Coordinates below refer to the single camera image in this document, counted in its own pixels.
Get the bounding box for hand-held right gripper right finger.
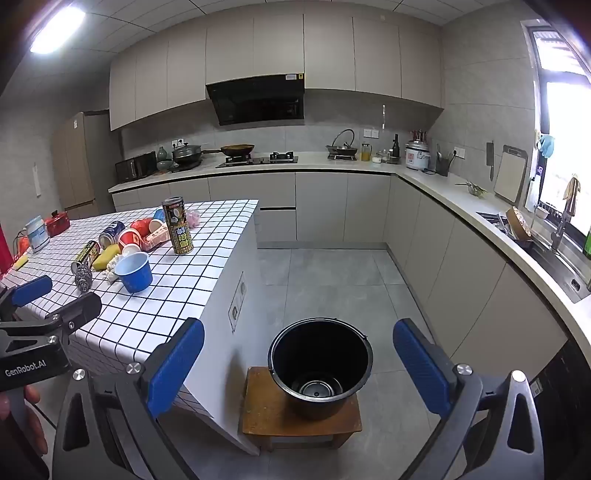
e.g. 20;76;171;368
392;318;546;480

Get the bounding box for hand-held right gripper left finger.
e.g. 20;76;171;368
52;318;206;480

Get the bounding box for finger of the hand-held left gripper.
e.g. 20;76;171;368
0;275;53;320
0;292;102;347

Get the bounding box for steel wool scrubber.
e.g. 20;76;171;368
74;263;94;295

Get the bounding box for white tissue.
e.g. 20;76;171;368
102;255;124;283

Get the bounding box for small black yellow can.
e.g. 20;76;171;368
71;240;101;274

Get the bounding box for yellow sponge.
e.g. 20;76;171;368
92;244;122;271

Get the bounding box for plain blue plastic cup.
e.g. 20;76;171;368
114;252;153;294

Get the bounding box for blue soda can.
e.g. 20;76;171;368
98;221;126;248

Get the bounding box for pink snack packet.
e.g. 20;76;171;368
141;224;171;252

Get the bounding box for black plastic bucket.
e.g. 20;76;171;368
268;318;374;421

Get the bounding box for tall black yellow can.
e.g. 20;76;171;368
162;196;195;256

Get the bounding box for person's left hand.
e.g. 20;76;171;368
0;384;49;455

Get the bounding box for white blue jar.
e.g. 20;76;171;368
25;215;51;253

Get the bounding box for red box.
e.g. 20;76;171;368
45;210;71;237

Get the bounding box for white checkered tablecloth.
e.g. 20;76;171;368
0;199;260;418

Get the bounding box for white island socket panel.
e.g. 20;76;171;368
229;272;247;333

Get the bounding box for white kitchen island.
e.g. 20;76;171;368
182;203;262;457

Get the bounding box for brown wooden stool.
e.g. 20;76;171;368
241;366;363;452

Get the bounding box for beige refrigerator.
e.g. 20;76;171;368
52;112;122;220

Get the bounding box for black built-in appliance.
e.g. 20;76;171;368
526;332;591;480

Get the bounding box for black microwave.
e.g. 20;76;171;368
115;151;158;184

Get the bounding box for steel sink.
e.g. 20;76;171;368
478;210;591;303

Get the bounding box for round wooden lid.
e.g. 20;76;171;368
505;206;534;243

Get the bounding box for grey base cabinets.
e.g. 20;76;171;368
111;171;568;384

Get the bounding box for bowl of greens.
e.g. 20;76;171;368
455;181;488;199

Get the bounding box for steel faucet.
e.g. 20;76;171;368
550;178;580;252

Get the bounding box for beige cutting board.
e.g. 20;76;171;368
494;145;528;205

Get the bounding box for white rice cooker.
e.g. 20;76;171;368
405;140;431;172

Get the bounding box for black gas stove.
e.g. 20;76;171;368
215;151;298;168

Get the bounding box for black wok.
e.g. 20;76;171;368
203;144;256;158

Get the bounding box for ceiling light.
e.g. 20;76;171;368
30;7;87;55

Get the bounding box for window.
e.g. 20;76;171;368
526;23;591;241

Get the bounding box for black range hood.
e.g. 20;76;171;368
206;74;305;126

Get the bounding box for beige upper cabinets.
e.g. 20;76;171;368
109;13;444;131

